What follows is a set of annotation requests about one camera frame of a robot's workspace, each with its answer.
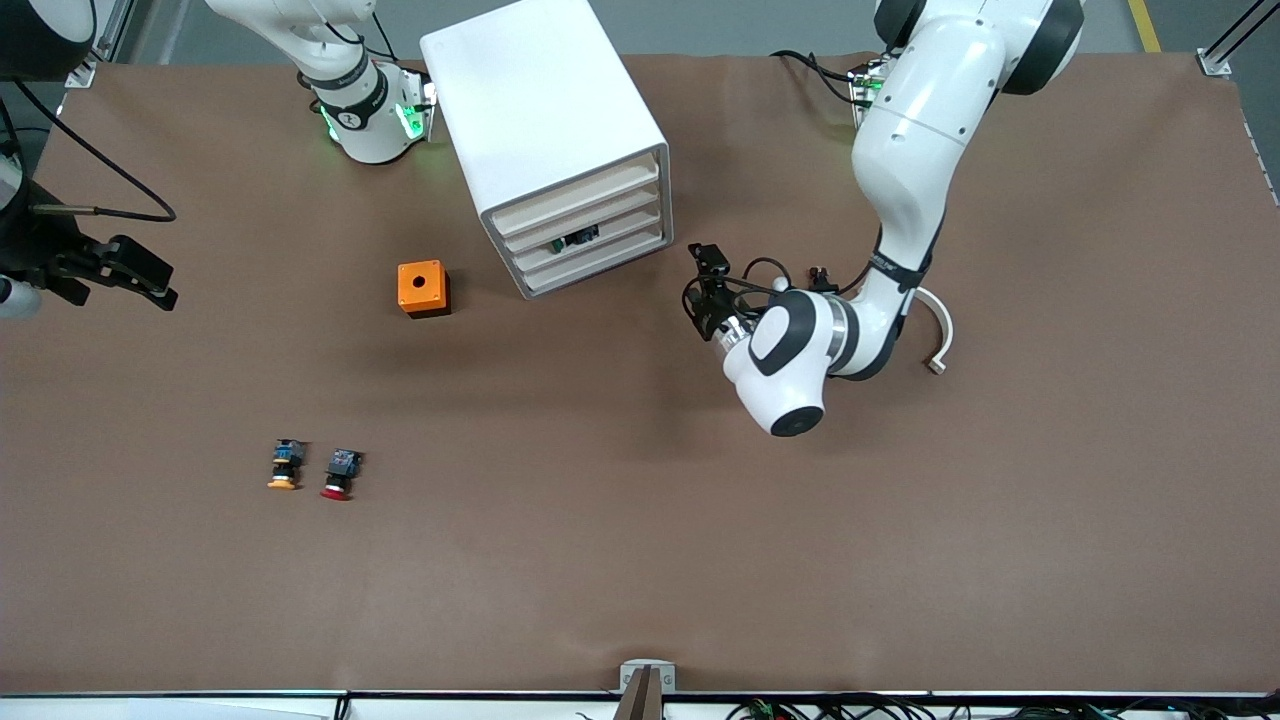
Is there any yellow mushroom push button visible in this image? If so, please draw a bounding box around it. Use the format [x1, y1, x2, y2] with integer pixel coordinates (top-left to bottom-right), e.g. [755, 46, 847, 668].
[267, 438, 308, 492]

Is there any red mushroom push button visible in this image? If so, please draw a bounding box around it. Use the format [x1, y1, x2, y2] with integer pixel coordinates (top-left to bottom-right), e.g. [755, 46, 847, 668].
[320, 449, 365, 502]

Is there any white curved pipe clamp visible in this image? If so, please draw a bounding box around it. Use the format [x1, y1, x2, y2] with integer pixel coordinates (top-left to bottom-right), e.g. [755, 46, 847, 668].
[916, 287, 955, 377]

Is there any brown table cover mat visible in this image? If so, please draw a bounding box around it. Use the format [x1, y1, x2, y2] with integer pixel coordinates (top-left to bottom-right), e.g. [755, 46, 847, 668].
[0, 50, 1280, 696]

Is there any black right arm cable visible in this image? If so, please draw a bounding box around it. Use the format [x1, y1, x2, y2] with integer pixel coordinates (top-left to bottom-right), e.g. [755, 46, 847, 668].
[0, 78, 178, 224]

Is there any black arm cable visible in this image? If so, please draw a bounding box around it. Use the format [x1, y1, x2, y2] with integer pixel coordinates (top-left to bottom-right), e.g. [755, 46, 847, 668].
[0, 78, 178, 224]
[683, 257, 871, 346]

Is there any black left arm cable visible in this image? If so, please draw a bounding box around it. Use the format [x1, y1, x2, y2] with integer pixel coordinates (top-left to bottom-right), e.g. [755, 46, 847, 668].
[683, 257, 871, 346]

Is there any aluminium frame profile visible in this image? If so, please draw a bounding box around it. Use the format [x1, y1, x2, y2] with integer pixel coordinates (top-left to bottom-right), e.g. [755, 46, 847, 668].
[60, 0, 136, 89]
[1198, 0, 1280, 79]

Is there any orange button enclosure box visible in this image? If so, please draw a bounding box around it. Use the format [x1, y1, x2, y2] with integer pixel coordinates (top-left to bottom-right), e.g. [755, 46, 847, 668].
[397, 260, 452, 320]

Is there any grey metal mounting bracket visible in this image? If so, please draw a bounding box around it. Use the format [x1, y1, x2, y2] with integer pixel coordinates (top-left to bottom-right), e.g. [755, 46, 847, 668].
[619, 659, 677, 695]

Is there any brown camera mount post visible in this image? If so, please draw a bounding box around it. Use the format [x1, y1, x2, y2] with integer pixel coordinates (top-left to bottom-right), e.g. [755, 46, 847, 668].
[615, 665, 666, 720]

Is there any black cable bundle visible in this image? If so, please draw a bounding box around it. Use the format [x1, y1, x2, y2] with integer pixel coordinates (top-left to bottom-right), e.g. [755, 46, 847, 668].
[725, 693, 1280, 720]

